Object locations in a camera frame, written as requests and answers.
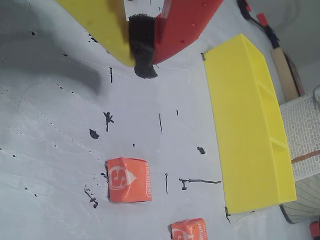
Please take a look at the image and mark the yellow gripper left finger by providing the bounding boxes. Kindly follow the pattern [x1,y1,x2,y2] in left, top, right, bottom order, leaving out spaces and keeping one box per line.
[55,0,136,67]

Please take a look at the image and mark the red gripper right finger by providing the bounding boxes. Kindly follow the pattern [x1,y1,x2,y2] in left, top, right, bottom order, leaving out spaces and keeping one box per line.
[128,0,224,80]

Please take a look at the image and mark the orange medicine sachet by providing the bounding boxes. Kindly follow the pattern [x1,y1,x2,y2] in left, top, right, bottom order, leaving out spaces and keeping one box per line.
[106,156,153,204]
[169,217,209,240]

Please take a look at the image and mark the yellow three-compartment box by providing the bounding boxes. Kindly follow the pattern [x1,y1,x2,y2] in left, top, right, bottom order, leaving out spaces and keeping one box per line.
[202,33,298,215]

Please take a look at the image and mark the white tablecloth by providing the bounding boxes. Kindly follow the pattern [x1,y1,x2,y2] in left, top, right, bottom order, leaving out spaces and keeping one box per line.
[0,0,312,240]

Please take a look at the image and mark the wooden cricket bat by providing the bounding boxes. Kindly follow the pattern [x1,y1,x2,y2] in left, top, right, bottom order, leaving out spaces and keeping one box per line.
[236,0,306,103]

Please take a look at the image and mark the printed newspaper sheet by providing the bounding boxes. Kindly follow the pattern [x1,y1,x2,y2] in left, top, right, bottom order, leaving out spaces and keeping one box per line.
[279,93,320,183]

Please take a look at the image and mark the small red black object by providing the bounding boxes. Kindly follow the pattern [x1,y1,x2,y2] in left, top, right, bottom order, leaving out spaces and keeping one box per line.
[309,221,320,238]

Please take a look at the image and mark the white stringed racket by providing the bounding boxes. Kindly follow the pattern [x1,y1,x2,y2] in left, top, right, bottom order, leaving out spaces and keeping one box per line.
[279,174,320,225]

